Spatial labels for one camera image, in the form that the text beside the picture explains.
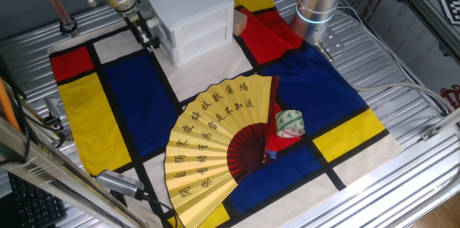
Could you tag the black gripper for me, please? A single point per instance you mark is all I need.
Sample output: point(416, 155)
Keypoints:
point(138, 23)

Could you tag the colour block tablecloth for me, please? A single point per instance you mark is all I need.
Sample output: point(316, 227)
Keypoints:
point(143, 109)

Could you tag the tan wooden block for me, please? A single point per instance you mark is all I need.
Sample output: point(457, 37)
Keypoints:
point(240, 22)

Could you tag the yellow paper folding fan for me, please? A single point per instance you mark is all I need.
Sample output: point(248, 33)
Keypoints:
point(206, 141)

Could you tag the orange rod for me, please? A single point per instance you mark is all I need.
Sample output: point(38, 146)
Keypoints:
point(7, 105)

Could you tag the green printed tape roll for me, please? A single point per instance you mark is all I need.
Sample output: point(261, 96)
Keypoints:
point(290, 122)

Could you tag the small blue cube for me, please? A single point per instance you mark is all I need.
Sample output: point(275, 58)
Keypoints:
point(273, 154)

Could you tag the black keyboard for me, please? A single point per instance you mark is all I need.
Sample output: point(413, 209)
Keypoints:
point(36, 206)

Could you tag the printed dark panel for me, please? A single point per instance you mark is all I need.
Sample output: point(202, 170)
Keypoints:
point(406, 23)

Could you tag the black white fiducial marker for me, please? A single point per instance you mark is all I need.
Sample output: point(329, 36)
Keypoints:
point(453, 6)

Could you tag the grey mounted camera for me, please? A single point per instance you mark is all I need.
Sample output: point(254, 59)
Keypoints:
point(54, 107)

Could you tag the aluminium frame bar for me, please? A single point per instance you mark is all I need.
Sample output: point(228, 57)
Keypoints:
point(54, 174)

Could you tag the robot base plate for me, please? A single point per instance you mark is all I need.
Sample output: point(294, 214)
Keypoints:
point(332, 41)

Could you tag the metal bracket with rail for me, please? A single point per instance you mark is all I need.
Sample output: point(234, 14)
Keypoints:
point(429, 133)

